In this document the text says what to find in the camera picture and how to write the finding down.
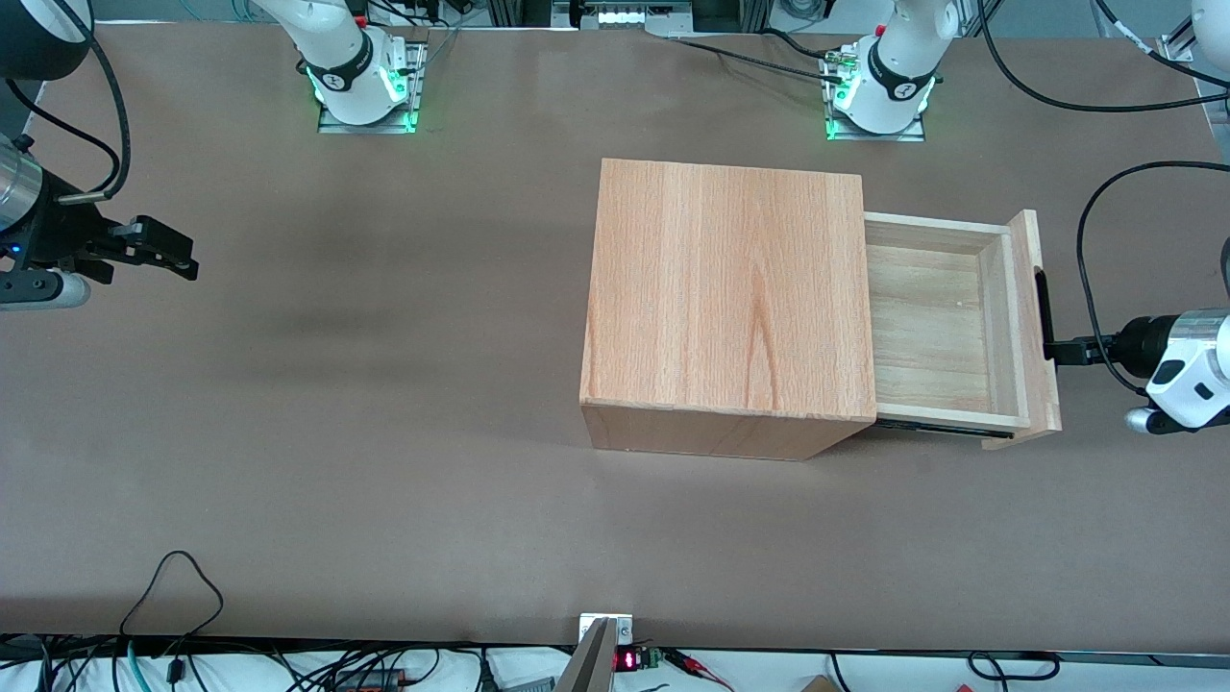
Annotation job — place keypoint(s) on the brown cardboard box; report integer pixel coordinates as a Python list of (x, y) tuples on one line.
[(817, 684)]

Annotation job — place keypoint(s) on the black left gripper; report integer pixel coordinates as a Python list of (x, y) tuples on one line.
[(1140, 344)]

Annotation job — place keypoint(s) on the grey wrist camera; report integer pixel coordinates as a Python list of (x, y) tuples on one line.
[(1139, 420), (38, 288)]

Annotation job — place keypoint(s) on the red digit display module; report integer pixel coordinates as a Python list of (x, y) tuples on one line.
[(629, 659)]

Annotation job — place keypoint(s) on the grey electronics box with lights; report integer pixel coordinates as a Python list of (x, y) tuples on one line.
[(625, 17)]

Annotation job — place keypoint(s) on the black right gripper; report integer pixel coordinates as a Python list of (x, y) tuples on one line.
[(56, 236)]

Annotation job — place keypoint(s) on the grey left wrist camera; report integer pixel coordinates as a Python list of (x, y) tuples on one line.
[(1139, 420)]

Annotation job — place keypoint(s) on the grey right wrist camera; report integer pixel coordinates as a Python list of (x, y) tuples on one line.
[(38, 288)]

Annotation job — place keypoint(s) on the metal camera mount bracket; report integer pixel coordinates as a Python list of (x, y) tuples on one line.
[(591, 663)]

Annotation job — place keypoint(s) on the light wooden drawer cabinet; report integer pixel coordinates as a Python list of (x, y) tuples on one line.
[(721, 288)]

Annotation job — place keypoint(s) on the red black clip leads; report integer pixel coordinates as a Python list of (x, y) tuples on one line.
[(697, 665)]

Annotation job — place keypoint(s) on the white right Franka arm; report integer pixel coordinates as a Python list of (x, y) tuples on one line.
[(341, 58)]

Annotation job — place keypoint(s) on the aluminium frame profile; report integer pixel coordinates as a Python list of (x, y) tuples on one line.
[(1180, 50)]

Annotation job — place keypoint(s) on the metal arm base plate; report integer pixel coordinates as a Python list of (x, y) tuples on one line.
[(336, 126), (908, 135)]

